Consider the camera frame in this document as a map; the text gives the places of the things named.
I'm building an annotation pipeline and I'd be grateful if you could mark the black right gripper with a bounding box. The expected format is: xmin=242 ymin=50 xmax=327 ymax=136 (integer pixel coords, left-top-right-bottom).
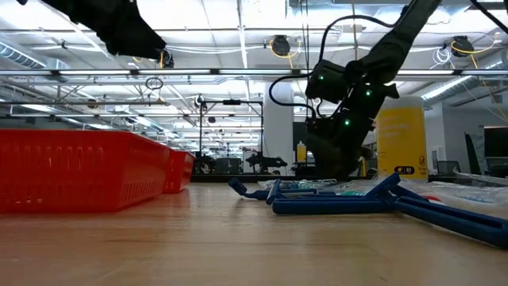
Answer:
xmin=306 ymin=81 xmax=400 ymax=179

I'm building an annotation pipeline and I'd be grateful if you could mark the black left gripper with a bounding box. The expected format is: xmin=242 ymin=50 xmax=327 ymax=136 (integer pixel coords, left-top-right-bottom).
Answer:
xmin=41 ymin=0 xmax=167 ymax=60

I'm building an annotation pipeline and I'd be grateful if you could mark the clear plastic toiletry packet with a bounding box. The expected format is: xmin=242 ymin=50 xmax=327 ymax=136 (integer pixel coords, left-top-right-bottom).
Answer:
xmin=452 ymin=166 xmax=508 ymax=187
xmin=337 ymin=174 xmax=402 ymax=195
xmin=257 ymin=178 xmax=338 ymax=191

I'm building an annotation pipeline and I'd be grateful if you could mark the blue razor handle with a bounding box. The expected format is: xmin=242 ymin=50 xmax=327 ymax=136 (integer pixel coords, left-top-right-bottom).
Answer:
xmin=271 ymin=197 xmax=398 ymax=216

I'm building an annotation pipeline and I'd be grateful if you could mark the white red toiletry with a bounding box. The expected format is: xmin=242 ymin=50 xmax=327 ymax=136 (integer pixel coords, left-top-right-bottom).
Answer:
xmin=400 ymin=180 xmax=508 ymax=219

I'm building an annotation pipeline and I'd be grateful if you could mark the black background cabinet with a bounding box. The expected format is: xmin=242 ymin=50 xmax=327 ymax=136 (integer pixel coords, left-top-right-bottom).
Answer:
xmin=292 ymin=122 xmax=309 ymax=176

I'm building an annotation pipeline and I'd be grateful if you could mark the white building column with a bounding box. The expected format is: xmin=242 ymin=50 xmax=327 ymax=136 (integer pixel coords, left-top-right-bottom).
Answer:
xmin=264 ymin=81 xmax=294 ymax=176

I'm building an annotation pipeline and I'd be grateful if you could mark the yellow disinfecting wipes canister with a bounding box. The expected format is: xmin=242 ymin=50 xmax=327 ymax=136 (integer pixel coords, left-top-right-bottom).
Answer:
xmin=375 ymin=95 xmax=430 ymax=183

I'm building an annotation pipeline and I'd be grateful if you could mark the long overhead light bar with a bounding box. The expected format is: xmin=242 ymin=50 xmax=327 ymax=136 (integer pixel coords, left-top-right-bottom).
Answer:
xmin=0 ymin=68 xmax=508 ymax=77

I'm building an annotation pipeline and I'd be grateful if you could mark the black mesh bin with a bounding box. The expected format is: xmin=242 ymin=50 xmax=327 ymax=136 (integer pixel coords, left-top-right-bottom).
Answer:
xmin=436 ymin=160 xmax=461 ymax=177

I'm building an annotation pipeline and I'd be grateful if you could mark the small red plastic basket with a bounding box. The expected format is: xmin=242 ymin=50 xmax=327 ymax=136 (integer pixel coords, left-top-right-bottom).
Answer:
xmin=164 ymin=149 xmax=196 ymax=195

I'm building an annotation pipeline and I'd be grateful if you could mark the large red plastic basket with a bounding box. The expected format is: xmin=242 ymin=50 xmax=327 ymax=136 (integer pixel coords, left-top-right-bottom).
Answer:
xmin=0 ymin=129 xmax=171 ymax=213

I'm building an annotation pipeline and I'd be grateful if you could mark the dark computer monitor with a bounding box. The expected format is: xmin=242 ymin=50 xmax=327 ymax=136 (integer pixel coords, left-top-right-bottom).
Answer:
xmin=483 ymin=126 xmax=508 ymax=168

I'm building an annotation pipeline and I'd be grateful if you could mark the black ceiling cable reel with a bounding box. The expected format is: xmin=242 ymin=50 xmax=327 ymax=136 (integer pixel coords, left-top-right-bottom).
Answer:
xmin=268 ymin=34 xmax=294 ymax=59
xmin=158 ymin=48 xmax=175 ymax=69
xmin=450 ymin=34 xmax=476 ymax=59

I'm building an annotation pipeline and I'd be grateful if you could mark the black hanging cable loop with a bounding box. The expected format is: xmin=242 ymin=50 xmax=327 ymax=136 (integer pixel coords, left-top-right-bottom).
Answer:
xmin=144 ymin=75 xmax=164 ymax=91

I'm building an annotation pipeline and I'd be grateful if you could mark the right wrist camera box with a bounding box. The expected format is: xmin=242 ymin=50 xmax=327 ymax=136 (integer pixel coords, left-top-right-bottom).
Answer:
xmin=305 ymin=59 xmax=347 ymax=105

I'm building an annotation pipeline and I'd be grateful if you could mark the black looped camera cable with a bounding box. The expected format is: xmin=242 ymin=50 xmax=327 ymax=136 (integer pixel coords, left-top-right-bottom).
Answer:
xmin=268 ymin=14 xmax=398 ymax=120

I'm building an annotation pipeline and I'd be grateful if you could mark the black table edge rail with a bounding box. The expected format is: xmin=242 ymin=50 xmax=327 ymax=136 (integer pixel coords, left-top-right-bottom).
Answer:
xmin=190 ymin=173 xmax=318 ymax=184

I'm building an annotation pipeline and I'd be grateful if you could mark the black background frame rig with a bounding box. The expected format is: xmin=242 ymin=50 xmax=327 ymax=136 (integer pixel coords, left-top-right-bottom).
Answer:
xmin=198 ymin=99 xmax=265 ymax=176

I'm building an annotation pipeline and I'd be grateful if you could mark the silver ceiling air duct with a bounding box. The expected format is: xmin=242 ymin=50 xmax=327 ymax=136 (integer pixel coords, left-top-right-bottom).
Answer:
xmin=0 ymin=41 xmax=48 ymax=69

